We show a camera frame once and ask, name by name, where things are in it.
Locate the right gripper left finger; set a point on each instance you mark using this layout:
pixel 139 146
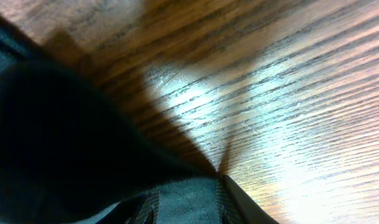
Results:
pixel 143 209

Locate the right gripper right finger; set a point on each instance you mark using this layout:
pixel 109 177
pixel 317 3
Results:
pixel 235 206

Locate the black t-shirt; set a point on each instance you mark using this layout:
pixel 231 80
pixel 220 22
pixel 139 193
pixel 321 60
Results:
pixel 68 155

